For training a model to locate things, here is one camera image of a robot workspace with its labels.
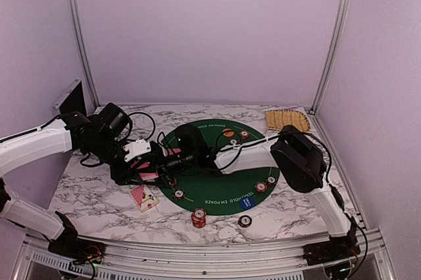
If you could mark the round green poker mat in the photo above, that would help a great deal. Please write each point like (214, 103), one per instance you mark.
(220, 195)

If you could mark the left aluminium frame post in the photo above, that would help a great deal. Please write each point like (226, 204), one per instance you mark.
(82, 51)

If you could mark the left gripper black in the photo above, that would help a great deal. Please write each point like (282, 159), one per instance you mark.
(122, 175)

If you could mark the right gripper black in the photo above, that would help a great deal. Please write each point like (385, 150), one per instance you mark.
(163, 171)

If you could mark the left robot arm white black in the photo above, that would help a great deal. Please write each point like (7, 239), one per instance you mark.
(98, 134)

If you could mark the aluminium frame post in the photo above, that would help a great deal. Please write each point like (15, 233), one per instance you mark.
(82, 51)
(340, 18)

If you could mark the woven bamboo tray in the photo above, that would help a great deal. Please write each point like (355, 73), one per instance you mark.
(277, 119)

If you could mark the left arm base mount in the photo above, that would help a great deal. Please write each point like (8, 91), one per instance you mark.
(74, 248)

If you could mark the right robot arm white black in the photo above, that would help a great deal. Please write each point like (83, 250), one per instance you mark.
(298, 155)

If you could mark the aluminium front rail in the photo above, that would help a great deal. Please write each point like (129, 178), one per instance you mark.
(281, 259)

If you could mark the red playing card deck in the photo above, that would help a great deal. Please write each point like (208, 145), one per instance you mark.
(147, 171)

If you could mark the orange poker chip stack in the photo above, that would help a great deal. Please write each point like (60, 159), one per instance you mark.
(198, 218)

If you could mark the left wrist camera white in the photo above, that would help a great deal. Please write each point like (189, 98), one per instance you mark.
(136, 148)

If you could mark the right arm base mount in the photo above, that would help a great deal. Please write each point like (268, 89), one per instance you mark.
(336, 248)

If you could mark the orange big blind button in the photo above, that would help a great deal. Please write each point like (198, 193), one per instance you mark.
(228, 133)

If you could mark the playing card box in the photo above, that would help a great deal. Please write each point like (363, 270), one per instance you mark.
(143, 198)

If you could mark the right aluminium frame post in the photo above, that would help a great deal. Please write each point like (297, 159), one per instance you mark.
(340, 18)

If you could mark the aluminium poker case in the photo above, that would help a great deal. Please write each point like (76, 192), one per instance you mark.
(71, 100)

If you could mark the blue small blind button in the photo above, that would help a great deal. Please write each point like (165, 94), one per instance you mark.
(247, 203)

